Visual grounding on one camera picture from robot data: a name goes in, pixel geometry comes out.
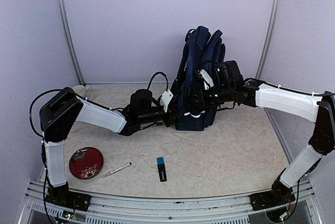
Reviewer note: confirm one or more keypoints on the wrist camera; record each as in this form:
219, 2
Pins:
203, 75
165, 99

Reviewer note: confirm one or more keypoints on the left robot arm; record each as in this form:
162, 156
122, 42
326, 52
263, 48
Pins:
58, 116

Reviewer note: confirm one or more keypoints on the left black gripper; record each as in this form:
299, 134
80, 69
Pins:
172, 116

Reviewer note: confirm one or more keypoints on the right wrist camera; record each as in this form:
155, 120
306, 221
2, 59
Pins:
203, 75

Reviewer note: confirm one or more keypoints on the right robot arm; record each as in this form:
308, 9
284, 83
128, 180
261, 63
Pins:
223, 82

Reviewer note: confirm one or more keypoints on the aluminium frame post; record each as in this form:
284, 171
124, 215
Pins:
69, 42
268, 39

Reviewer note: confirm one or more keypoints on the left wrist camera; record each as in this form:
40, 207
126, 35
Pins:
165, 99

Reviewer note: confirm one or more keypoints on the clear plastic syringe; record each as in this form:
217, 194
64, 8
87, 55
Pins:
116, 170

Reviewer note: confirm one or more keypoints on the red floral plate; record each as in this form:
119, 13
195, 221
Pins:
85, 163

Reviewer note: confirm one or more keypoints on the navy blue student backpack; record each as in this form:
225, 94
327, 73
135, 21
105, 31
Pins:
201, 51

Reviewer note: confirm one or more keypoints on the left aluminium frame post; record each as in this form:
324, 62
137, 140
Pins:
69, 42

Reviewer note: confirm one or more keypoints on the black and blue stamp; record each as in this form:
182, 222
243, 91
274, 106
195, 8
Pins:
161, 169

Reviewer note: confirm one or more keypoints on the right aluminium frame post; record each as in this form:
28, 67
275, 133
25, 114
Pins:
268, 39

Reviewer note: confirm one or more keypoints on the front aluminium rail base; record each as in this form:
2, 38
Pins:
106, 208

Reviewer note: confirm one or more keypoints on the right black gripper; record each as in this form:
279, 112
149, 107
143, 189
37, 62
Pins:
202, 101

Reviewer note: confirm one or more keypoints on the white patterned ceramic cup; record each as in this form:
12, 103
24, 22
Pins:
84, 91

